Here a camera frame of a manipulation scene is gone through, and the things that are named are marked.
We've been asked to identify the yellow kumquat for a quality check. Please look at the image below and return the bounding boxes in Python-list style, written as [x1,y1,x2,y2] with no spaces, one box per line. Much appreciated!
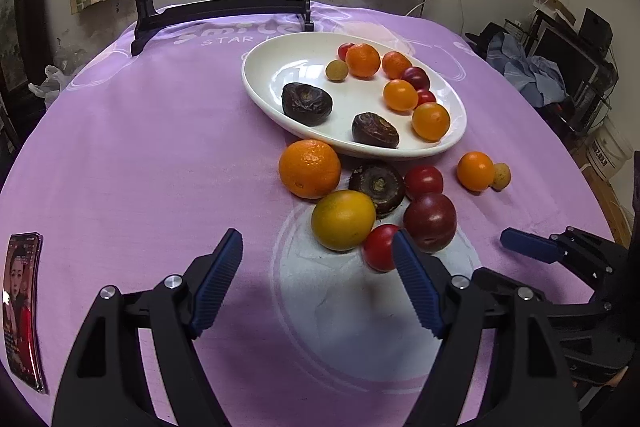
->
[491,162,512,192]

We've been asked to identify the small orange mandarin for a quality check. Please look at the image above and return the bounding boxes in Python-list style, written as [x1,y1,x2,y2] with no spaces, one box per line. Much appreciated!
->
[456,150,495,193]

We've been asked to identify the dark red plum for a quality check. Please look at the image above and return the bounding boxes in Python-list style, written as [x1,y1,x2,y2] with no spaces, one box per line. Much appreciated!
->
[402,193,457,254]

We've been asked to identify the dark passion fruit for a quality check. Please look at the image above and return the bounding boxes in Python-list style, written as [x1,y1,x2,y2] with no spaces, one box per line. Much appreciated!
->
[282,82,333,127]
[348,160,406,218]
[352,112,400,148]

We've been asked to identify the orange fruit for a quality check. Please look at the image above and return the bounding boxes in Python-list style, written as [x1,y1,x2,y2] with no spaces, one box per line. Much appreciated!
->
[411,102,450,142]

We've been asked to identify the yellow-orange citrus fruit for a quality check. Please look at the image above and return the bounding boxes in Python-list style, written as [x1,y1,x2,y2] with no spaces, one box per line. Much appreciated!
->
[311,190,376,253]

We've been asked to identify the large orange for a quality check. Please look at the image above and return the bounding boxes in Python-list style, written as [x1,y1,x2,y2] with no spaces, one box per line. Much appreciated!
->
[278,139,342,199]

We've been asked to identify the small red cherry tomato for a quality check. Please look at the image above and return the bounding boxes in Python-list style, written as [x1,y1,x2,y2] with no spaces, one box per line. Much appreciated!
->
[337,42,355,62]

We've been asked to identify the photo card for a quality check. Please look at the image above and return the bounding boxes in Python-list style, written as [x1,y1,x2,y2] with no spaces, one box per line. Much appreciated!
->
[2,232,47,393]

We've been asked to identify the white bucket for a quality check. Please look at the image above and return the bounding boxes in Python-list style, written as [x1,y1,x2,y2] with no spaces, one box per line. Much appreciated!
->
[586,117,634,181]

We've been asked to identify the blue clothes pile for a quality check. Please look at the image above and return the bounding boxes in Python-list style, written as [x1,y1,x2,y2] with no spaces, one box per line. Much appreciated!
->
[465,23,567,108]

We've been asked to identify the black monitor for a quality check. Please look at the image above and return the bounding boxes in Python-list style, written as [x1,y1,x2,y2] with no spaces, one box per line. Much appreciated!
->
[525,9,618,131]

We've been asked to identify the purple tablecloth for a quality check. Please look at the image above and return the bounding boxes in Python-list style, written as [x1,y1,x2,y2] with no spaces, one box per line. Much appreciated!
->
[1,3,610,426]

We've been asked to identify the white oval plate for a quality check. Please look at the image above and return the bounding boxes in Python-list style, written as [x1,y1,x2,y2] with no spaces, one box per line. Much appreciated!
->
[242,31,468,160]

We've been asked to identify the white plastic bag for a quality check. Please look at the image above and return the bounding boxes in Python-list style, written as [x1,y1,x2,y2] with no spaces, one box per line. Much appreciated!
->
[28,65,73,109]

